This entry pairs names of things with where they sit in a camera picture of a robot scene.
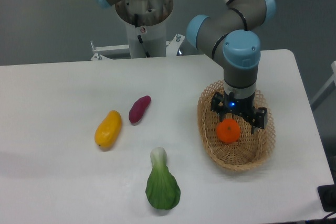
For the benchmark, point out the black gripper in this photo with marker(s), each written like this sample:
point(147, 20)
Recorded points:
point(223, 104)

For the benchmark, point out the orange fruit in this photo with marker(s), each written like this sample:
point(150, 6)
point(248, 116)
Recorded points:
point(228, 131)

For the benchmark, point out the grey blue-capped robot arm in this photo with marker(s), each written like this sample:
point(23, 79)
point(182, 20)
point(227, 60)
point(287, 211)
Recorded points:
point(228, 40)

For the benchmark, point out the woven wicker basket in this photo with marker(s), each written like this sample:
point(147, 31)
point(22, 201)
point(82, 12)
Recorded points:
point(250, 151)

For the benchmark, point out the purple sweet potato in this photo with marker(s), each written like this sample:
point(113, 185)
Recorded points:
point(139, 108)

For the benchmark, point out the green bok choy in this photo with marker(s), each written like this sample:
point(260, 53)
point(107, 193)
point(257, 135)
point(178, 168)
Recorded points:
point(162, 190)

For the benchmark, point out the black device at table edge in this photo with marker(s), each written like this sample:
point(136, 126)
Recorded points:
point(327, 197)

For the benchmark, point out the yellow mango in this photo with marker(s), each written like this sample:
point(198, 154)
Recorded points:
point(108, 130)

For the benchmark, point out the white frame at right edge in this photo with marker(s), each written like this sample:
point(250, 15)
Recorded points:
point(327, 88)

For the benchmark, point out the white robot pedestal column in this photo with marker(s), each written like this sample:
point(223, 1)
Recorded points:
point(145, 24)

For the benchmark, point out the white metal base frame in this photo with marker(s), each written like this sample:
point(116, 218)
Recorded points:
point(123, 51)

